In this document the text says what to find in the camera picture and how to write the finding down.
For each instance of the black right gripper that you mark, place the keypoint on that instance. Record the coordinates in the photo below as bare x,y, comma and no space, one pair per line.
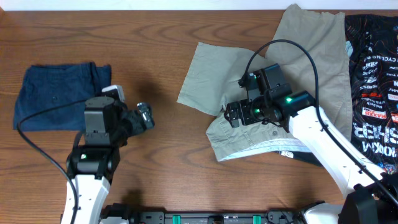
244,106

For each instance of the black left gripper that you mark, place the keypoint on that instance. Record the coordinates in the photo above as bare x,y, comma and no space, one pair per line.
147,117

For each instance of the khaki shorts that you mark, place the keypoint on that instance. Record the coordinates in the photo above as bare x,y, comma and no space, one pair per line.
212,82

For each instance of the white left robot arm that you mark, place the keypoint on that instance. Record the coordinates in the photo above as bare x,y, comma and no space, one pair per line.
91,166

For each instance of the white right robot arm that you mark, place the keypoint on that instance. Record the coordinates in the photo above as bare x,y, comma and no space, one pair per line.
369,192

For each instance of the folded navy blue shorts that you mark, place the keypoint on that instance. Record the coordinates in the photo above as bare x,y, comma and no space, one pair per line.
50,86

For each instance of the black printed cycling jersey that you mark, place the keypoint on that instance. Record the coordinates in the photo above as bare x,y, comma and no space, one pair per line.
352,62

